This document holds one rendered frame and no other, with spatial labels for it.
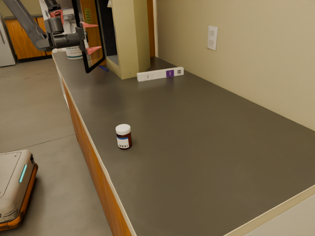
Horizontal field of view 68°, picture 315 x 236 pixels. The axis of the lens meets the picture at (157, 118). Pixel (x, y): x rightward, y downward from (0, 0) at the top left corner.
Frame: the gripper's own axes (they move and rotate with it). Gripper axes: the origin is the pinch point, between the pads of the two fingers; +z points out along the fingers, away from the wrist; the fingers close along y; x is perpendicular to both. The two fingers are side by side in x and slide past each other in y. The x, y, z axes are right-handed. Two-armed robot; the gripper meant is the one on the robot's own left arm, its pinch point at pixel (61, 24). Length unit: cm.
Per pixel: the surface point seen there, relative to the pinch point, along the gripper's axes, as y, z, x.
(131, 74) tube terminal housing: -19.1, 39.9, -20.9
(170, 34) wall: -7, 28, -62
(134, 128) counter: -70, 51, 3
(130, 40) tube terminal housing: -24.3, 22.4, -26.2
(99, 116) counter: -55, 45, 11
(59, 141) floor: 113, 90, 40
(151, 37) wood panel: 13, 26, -57
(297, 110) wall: -96, 68, -51
